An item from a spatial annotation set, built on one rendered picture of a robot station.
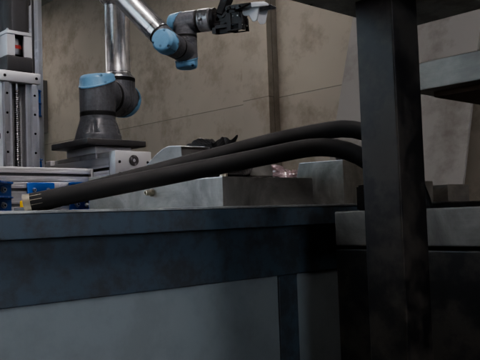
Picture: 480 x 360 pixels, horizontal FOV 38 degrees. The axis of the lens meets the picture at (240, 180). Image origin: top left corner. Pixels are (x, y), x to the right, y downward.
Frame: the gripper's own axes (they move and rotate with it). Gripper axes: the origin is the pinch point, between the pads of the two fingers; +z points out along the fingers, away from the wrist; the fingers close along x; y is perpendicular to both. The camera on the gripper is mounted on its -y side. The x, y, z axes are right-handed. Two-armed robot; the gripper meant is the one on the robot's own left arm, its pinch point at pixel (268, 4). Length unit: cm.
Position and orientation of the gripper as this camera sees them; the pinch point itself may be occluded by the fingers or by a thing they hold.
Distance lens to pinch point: 227.9
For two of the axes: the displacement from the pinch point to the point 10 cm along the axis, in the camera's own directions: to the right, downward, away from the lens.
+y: 0.8, 9.9, 0.8
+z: 9.4, -0.5, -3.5
